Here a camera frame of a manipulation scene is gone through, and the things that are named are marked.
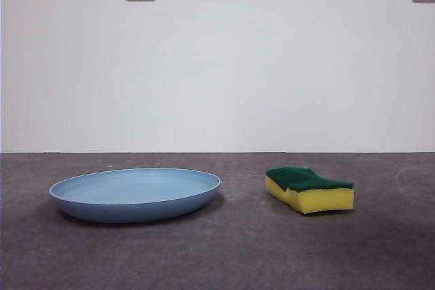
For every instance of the yellow sponge with green scourer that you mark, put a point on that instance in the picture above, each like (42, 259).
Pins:
(319, 200)

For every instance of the light blue round plate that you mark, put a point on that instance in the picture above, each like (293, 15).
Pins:
(136, 195)

